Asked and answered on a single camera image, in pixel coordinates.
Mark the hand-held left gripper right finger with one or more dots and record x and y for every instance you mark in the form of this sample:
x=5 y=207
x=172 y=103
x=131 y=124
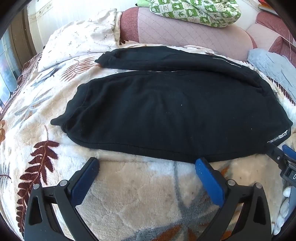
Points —
x=209 y=180

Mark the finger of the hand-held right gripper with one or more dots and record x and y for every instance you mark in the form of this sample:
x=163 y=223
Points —
x=276 y=156
x=289 y=151

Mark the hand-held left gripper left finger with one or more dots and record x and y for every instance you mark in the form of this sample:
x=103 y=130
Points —
x=84 y=179

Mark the black pants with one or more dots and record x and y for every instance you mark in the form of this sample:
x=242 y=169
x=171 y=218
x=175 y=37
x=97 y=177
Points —
x=166 y=111

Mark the person's right hand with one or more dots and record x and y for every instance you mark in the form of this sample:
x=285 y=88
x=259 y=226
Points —
x=285 y=205

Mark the leaf print fleece blanket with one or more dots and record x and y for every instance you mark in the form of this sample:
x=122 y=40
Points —
x=138 y=204

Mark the light blue quilt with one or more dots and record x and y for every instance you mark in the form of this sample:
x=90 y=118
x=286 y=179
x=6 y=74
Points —
x=270 y=63

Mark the patterned glass window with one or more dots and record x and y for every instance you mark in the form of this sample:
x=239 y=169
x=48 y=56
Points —
x=5 y=74

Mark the white floral pillow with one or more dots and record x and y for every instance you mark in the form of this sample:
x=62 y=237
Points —
x=78 y=39

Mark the red book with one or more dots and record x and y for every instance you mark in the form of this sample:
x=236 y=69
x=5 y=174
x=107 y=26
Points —
x=263 y=1

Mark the pink padded headboard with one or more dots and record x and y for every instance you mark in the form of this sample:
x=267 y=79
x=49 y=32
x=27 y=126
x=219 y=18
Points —
x=175 y=32

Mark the green checked quilt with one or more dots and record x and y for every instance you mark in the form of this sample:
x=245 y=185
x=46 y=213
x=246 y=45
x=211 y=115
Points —
x=196 y=10

